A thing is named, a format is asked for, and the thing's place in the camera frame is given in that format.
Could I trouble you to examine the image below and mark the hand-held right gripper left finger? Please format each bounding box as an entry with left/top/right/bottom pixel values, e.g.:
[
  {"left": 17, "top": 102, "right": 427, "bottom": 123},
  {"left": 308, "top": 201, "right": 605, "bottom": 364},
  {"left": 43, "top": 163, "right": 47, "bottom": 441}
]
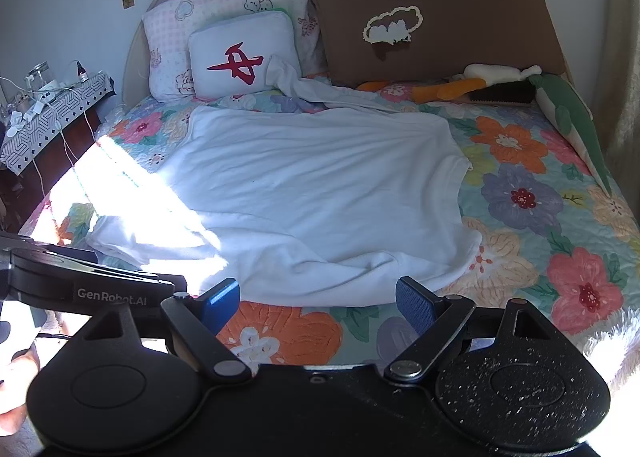
[{"left": 79, "top": 278, "right": 253, "bottom": 384}]

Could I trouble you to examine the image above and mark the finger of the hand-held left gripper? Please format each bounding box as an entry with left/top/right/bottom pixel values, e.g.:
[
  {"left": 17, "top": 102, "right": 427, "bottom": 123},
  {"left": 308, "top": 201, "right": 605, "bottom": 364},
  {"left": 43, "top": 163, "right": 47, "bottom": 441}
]
[{"left": 75, "top": 259, "right": 189, "bottom": 310}]

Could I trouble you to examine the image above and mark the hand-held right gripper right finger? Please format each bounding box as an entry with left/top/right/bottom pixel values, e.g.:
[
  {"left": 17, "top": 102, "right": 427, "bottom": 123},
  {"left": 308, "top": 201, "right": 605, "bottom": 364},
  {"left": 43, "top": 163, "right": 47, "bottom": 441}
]
[{"left": 384, "top": 277, "right": 557, "bottom": 381}]

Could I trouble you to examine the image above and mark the white garment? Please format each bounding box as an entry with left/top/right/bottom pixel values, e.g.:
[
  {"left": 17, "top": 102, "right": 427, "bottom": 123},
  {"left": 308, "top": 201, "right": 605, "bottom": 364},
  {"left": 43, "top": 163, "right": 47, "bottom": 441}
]
[{"left": 86, "top": 54, "right": 483, "bottom": 308}]

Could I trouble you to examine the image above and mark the person's left hand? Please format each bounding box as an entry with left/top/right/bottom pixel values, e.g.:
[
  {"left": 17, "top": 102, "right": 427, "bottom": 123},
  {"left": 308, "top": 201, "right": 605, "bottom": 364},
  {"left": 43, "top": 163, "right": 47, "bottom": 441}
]
[{"left": 0, "top": 344, "right": 43, "bottom": 435}]

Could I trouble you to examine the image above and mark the floral quilted bedspread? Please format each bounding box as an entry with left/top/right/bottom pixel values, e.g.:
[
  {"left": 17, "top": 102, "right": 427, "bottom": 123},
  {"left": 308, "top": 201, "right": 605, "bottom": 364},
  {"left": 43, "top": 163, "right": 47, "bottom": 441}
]
[{"left": 27, "top": 70, "right": 640, "bottom": 368}]

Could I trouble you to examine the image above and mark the wooden nightstand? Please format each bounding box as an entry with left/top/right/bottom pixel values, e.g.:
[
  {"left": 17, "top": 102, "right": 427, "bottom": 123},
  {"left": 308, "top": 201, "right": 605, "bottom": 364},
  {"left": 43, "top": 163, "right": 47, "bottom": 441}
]
[{"left": 17, "top": 90, "right": 120, "bottom": 235}]

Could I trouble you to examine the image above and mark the black and white patterned runner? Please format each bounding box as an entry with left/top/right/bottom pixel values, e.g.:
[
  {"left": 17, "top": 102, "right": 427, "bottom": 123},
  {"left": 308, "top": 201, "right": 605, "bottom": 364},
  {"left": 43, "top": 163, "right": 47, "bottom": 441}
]
[{"left": 0, "top": 71, "right": 118, "bottom": 177}]

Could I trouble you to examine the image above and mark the white power strip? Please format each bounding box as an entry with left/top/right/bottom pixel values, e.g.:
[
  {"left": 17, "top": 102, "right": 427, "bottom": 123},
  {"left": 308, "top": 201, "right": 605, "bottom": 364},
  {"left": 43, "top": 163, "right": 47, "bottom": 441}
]
[{"left": 15, "top": 80, "right": 72, "bottom": 125}]

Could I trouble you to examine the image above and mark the white fluffy rug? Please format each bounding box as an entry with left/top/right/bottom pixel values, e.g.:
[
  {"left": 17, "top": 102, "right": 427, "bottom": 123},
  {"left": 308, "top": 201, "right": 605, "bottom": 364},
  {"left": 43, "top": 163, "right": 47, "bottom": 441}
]
[{"left": 570, "top": 304, "right": 640, "bottom": 390}]

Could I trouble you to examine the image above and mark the glass jar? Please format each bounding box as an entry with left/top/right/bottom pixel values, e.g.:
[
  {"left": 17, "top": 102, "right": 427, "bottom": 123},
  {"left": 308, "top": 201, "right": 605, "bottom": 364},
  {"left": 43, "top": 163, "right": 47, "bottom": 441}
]
[{"left": 27, "top": 62, "right": 54, "bottom": 89}]

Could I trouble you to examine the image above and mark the green plush toy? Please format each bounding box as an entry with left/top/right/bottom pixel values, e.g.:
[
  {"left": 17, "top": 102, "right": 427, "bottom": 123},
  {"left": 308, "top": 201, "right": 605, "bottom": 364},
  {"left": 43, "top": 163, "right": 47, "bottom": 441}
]
[{"left": 527, "top": 74, "right": 614, "bottom": 196}]

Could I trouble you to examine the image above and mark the white and orange goose plush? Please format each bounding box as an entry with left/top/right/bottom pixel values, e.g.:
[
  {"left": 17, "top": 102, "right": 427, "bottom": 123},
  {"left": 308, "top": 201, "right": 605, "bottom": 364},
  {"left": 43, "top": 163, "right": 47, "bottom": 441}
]
[{"left": 356, "top": 64, "right": 543, "bottom": 104}]

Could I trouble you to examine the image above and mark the white cushion with red character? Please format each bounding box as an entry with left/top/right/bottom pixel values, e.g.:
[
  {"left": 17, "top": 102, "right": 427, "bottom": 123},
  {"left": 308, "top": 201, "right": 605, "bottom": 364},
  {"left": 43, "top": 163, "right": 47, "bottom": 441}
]
[{"left": 187, "top": 10, "right": 303, "bottom": 99}]

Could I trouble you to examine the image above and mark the pink floral pillow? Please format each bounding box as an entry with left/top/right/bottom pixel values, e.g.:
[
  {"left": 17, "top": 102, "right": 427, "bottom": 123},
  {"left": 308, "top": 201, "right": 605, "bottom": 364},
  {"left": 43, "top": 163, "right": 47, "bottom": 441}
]
[{"left": 142, "top": 0, "right": 326, "bottom": 103}]

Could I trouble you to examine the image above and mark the beige gold curtain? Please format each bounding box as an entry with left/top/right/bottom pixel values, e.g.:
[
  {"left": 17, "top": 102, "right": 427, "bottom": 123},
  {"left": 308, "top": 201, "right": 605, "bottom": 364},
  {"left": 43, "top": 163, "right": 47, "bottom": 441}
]
[{"left": 592, "top": 0, "right": 640, "bottom": 198}]

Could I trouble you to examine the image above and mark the white charging cable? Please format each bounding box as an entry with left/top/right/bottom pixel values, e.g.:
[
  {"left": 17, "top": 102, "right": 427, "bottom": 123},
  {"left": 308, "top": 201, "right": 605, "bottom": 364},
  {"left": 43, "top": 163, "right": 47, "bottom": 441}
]
[{"left": 59, "top": 104, "right": 96, "bottom": 175}]

